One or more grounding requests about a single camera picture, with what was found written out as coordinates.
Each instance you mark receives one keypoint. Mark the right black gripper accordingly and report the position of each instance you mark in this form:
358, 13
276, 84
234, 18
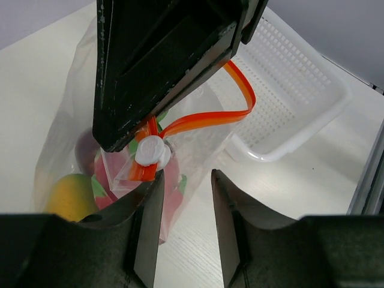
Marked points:
254, 12

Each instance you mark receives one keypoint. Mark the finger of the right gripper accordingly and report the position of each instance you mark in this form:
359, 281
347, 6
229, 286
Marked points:
148, 52

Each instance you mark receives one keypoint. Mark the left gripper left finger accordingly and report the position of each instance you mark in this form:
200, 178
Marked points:
116, 247

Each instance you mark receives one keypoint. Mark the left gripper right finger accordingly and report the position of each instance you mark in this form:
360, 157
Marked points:
260, 247

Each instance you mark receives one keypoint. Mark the yellow green mango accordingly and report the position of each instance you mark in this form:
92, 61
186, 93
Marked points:
72, 198

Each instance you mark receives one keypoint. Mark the pink dragon fruit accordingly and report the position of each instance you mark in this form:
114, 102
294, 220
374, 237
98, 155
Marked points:
116, 174

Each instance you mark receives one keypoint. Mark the clear zip bag orange zipper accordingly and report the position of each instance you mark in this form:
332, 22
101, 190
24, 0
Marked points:
226, 98

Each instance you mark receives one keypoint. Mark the dark red apple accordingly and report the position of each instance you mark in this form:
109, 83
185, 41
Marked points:
85, 151

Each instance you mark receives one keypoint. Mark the aluminium mounting rail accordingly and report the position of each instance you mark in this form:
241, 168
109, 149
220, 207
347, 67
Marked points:
368, 196

